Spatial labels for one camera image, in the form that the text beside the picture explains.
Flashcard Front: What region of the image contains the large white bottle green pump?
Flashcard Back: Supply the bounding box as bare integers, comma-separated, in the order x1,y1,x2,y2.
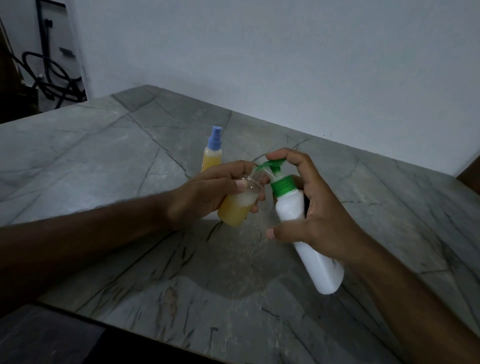
254,159,345,296

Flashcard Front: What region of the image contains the brown wooden door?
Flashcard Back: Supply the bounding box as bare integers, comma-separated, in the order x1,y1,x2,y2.
456,154,480,197

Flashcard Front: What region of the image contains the person's right forearm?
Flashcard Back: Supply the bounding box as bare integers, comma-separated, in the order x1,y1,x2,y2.
350,239,480,364

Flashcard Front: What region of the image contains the black coiled hose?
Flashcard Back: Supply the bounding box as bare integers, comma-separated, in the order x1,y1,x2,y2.
8,50,88,110

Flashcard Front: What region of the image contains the person's left hand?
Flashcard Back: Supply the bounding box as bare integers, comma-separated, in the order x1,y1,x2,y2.
164,160,270,230

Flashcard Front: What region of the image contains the person's right hand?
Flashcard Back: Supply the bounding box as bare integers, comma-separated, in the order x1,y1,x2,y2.
264,147,369,268

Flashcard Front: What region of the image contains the small clear bottle red label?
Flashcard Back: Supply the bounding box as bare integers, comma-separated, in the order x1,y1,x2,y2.
201,146,223,173

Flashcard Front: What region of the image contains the blue spray cap with tube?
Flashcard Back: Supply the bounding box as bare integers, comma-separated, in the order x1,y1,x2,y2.
208,125,223,153

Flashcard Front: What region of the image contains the person's left forearm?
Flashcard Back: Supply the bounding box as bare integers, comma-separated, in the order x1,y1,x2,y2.
0,193,173,312

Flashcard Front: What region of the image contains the small clear bottle white cap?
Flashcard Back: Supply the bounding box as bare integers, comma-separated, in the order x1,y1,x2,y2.
217,166,268,228

